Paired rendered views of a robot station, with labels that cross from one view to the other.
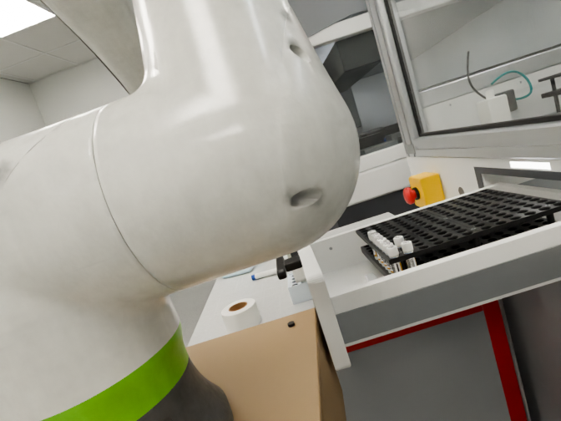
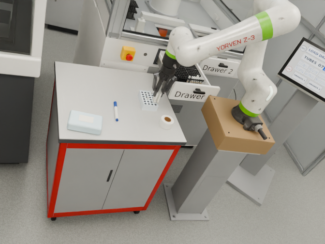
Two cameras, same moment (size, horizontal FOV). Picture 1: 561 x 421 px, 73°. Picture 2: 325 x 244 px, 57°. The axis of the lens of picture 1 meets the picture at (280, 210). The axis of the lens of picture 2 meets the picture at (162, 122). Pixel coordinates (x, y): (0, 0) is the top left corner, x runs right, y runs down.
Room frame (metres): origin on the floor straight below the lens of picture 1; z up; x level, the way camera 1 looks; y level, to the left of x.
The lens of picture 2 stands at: (1.41, 1.15, 1.74)
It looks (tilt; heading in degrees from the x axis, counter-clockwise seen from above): 38 degrees down; 236
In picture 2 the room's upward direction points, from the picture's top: 25 degrees clockwise
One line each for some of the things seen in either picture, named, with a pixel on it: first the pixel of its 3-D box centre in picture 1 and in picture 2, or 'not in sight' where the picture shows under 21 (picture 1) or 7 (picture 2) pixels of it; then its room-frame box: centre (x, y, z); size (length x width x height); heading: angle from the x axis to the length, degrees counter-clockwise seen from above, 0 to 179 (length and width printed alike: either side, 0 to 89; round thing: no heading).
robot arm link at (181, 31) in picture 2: not in sight; (180, 42); (0.74, 0.01, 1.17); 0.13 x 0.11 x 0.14; 83
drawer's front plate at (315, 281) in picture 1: (314, 279); (194, 92); (0.52, -0.02, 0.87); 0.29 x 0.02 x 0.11; 179
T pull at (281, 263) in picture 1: (289, 264); (198, 91); (0.52, 0.01, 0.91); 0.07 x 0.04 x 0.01; 179
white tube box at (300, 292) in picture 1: (318, 280); (147, 100); (0.77, -0.03, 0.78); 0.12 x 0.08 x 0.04; 87
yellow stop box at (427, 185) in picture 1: (425, 190); (127, 53); (0.84, -0.33, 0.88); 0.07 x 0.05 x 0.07; 179
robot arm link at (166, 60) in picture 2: not in sight; (172, 60); (0.74, 0.00, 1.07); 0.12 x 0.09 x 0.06; 87
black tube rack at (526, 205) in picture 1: (451, 240); (183, 72); (0.51, -0.22, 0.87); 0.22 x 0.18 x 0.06; 89
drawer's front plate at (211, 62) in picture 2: not in sight; (218, 67); (0.19, -0.33, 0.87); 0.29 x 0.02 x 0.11; 179
